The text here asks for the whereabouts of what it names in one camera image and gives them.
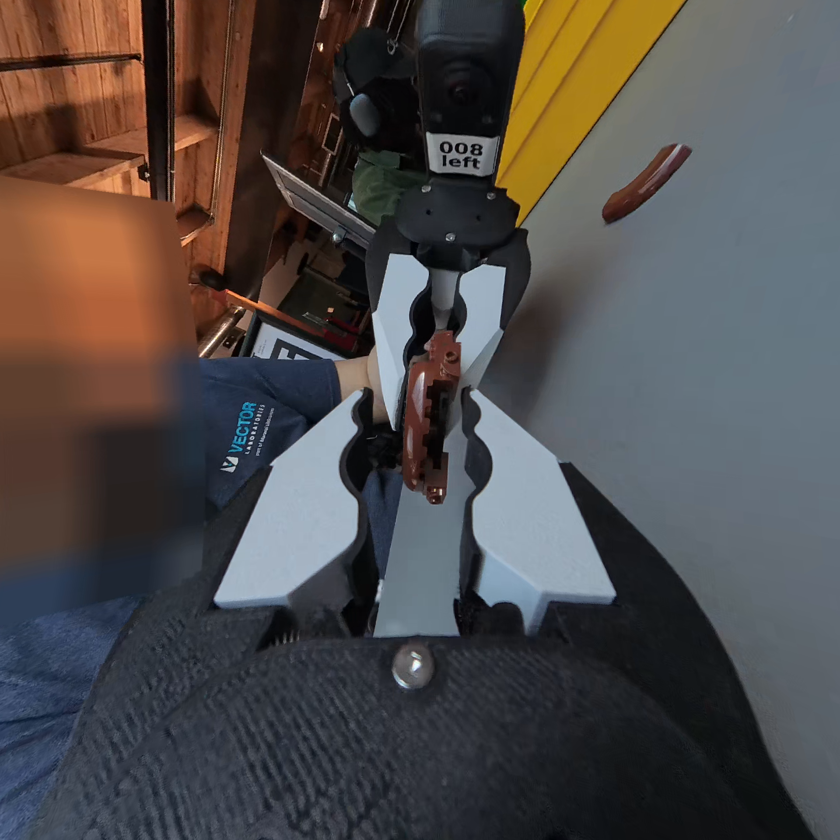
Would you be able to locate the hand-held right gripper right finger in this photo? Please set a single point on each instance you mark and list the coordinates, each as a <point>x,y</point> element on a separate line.
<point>538,525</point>

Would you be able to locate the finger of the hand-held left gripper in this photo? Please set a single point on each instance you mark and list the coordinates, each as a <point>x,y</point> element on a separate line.
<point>394,315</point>
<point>485,308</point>

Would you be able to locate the green cloth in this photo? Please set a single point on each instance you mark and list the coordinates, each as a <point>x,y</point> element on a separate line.
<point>377,184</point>

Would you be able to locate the black vertical pipe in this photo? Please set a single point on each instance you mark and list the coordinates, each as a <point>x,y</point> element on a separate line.
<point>157,98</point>

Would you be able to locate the curved brown brick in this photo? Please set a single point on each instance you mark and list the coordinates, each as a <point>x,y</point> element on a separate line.
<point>646,184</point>

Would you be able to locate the brown and black brick assembly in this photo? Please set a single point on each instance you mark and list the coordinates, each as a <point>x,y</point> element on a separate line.
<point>420,420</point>

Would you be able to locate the yellow bin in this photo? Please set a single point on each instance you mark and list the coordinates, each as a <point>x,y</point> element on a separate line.
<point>564,79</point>

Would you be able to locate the grey desk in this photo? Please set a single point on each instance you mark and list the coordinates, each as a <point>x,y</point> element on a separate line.
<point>656,394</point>

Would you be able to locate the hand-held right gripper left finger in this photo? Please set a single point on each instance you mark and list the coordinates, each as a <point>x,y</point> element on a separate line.
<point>295,525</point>

